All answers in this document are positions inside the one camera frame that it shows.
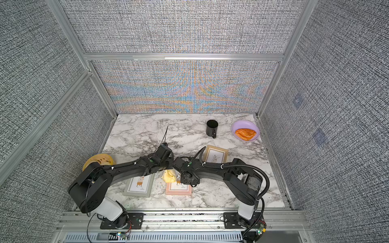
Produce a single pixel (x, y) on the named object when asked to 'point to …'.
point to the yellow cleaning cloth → (169, 175)
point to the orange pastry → (245, 134)
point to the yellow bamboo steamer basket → (103, 159)
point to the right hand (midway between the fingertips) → (187, 179)
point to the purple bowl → (246, 124)
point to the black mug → (211, 127)
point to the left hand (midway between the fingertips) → (175, 161)
